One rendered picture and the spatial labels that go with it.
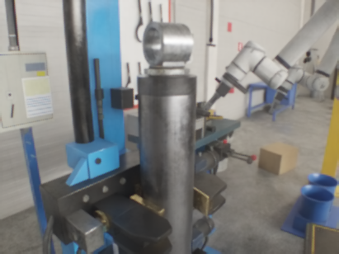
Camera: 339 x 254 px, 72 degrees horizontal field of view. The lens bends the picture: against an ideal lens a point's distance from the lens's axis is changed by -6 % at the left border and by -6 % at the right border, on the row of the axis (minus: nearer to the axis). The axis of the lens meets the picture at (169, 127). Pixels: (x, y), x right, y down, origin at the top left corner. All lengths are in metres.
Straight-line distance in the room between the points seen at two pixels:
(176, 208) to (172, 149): 0.24
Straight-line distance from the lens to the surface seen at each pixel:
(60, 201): 0.94
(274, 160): 3.61
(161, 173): 0.89
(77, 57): 1.04
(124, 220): 0.90
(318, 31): 1.21
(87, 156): 0.98
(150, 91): 0.82
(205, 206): 1.05
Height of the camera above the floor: 1.54
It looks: 16 degrees down
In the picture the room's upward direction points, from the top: straight up
